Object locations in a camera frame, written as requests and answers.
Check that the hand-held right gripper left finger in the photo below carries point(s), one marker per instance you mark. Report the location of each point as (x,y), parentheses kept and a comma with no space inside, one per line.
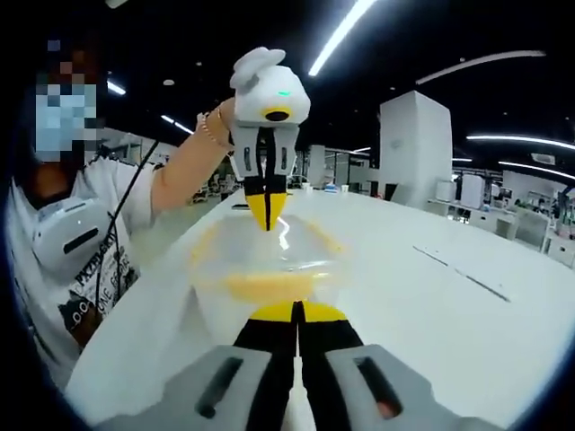
(242,372)

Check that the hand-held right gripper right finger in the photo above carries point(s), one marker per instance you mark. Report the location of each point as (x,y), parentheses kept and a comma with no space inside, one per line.
(350,377)

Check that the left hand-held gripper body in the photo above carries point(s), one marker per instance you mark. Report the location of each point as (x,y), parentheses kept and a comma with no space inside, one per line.
(269,85)

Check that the clear plastic bag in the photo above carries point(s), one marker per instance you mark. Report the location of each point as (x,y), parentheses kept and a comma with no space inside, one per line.
(269,260)

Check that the blue tissue box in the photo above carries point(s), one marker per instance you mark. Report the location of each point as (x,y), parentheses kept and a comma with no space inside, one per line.
(332,187)

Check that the person's left hand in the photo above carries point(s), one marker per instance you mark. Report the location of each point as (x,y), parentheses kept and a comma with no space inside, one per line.
(227,125)

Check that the black smartphone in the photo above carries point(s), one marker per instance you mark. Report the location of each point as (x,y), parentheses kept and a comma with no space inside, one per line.
(240,207)

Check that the long ceiling light strip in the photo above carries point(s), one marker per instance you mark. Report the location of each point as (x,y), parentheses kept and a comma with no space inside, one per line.
(337,38)

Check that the white chest-worn device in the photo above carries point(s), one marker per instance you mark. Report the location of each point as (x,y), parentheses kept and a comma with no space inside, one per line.
(72,233)

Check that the person's printed white shirt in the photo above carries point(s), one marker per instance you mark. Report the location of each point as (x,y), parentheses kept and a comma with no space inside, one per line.
(40,305)

